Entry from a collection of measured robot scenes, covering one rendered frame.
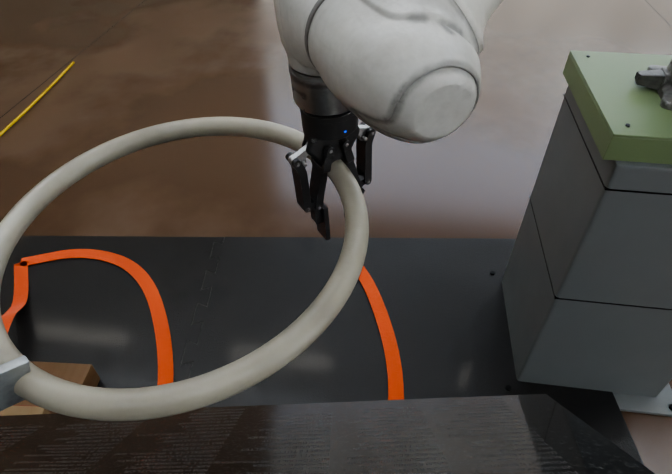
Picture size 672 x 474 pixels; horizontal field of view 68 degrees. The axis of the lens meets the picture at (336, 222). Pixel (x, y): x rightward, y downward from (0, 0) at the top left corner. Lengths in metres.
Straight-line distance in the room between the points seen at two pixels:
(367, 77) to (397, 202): 1.73
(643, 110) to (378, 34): 0.83
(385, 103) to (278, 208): 1.72
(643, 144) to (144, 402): 0.94
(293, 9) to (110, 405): 0.42
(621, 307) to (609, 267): 0.15
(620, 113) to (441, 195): 1.18
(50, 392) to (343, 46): 0.42
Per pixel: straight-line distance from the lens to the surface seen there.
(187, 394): 0.52
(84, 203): 2.37
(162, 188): 2.32
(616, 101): 1.19
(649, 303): 1.42
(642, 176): 1.13
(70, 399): 0.56
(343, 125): 0.64
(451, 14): 0.44
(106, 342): 1.78
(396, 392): 1.54
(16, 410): 1.52
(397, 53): 0.40
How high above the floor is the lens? 1.36
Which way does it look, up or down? 42 degrees down
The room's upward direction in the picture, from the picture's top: straight up
